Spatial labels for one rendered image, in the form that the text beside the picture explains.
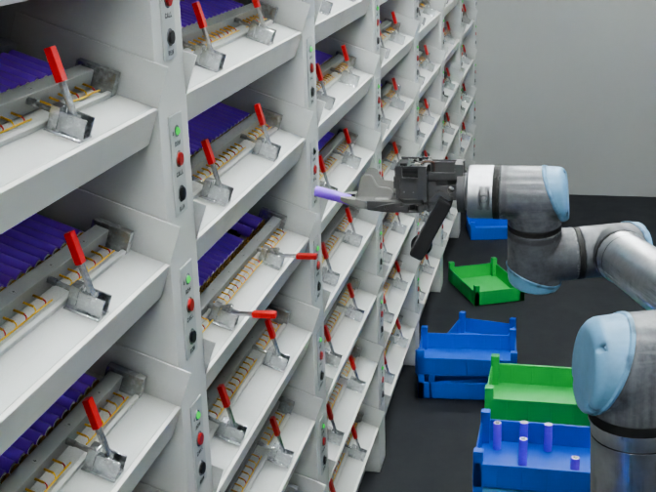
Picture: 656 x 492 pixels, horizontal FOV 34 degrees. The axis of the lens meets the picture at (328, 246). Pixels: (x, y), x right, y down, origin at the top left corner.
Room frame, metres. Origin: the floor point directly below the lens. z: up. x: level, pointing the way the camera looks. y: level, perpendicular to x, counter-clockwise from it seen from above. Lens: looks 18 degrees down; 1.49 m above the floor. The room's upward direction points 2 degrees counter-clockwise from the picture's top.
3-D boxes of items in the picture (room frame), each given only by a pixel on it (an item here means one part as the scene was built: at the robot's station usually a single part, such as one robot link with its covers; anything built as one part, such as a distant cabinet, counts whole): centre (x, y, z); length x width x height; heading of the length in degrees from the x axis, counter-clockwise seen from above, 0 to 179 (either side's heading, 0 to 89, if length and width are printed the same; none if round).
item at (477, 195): (1.75, -0.26, 1.01); 0.10 x 0.05 x 0.09; 167
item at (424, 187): (1.77, -0.18, 1.01); 0.12 x 0.08 x 0.09; 77
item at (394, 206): (1.76, -0.11, 0.99); 0.09 x 0.05 x 0.02; 81
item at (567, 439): (2.03, -0.45, 0.36); 0.30 x 0.20 x 0.08; 77
